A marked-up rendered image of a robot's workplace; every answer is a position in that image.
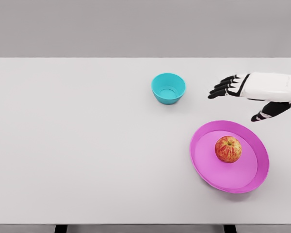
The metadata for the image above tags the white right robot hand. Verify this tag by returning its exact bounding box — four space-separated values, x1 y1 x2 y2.
208 72 291 122

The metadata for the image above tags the red yellow apple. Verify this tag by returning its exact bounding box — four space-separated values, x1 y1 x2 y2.
214 135 243 164

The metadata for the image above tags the pink plate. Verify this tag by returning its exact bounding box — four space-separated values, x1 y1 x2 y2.
189 120 270 194

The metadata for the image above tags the blue bowl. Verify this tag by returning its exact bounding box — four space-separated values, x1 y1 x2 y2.
151 72 187 105

